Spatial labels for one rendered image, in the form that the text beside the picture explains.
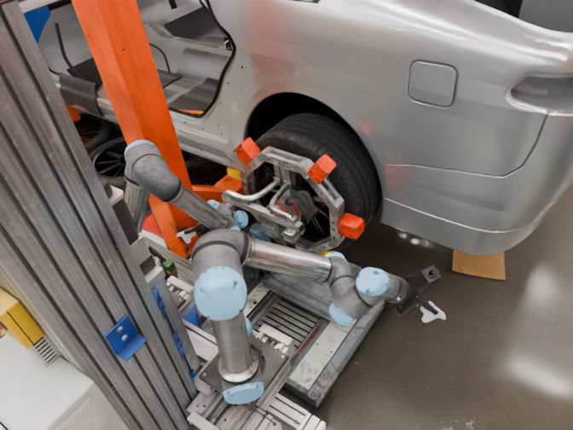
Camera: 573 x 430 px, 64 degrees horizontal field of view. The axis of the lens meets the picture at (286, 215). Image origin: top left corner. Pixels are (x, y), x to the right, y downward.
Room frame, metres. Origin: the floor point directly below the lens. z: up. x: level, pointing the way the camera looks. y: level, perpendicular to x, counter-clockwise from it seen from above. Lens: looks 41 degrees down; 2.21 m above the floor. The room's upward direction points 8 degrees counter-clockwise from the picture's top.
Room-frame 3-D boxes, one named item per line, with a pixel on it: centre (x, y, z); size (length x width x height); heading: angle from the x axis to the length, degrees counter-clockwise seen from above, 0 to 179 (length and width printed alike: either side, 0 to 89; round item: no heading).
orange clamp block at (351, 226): (1.44, -0.27, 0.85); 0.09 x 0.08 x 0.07; 49
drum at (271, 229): (1.58, 0.02, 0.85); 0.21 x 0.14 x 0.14; 139
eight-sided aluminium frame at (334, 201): (1.64, -0.03, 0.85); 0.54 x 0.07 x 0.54; 49
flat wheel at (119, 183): (2.83, 1.06, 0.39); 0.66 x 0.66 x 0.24
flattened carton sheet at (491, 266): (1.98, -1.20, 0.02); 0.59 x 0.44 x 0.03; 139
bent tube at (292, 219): (1.48, -0.02, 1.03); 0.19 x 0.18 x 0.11; 139
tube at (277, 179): (1.61, 0.13, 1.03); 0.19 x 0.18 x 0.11; 139
